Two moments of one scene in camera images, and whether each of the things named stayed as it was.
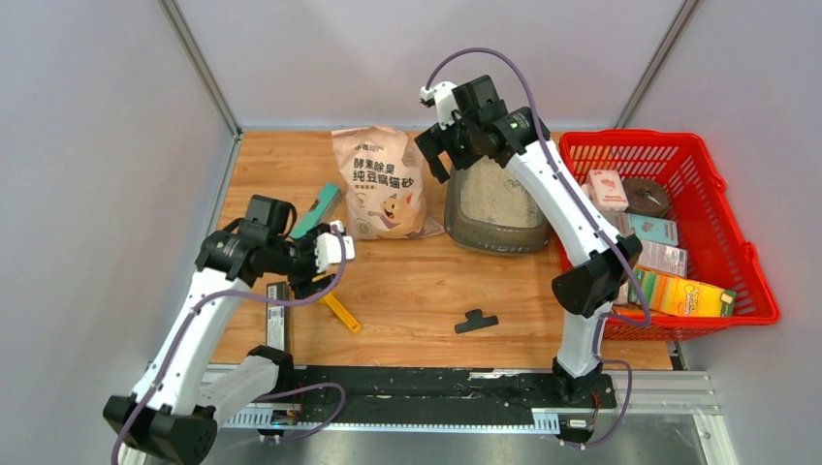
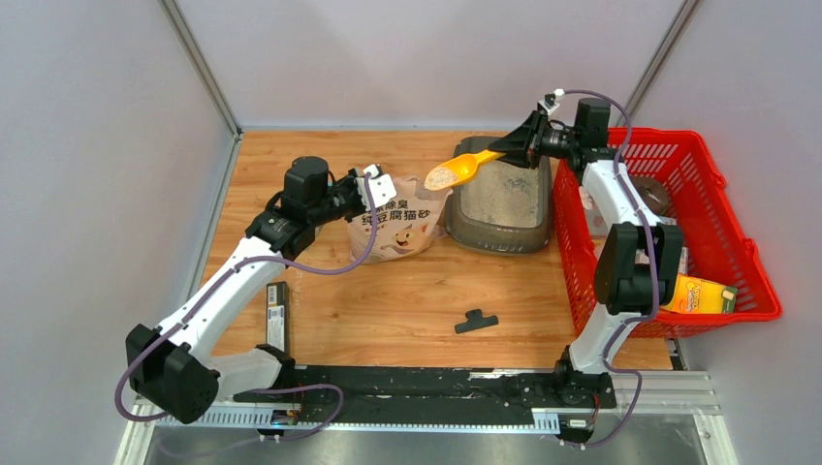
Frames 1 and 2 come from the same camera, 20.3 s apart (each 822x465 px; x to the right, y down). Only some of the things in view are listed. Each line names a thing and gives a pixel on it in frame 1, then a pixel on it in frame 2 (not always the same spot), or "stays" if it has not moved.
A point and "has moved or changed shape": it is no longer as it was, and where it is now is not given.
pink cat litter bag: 384,182 has moved or changed shape
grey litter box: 489,208 stays
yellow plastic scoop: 336,304 has moved or changed shape
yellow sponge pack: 679,295 stays
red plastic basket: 708,223 stays
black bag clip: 476,320 stays
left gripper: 302,284 → 352,181
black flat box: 278,318 stays
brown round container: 647,197 stays
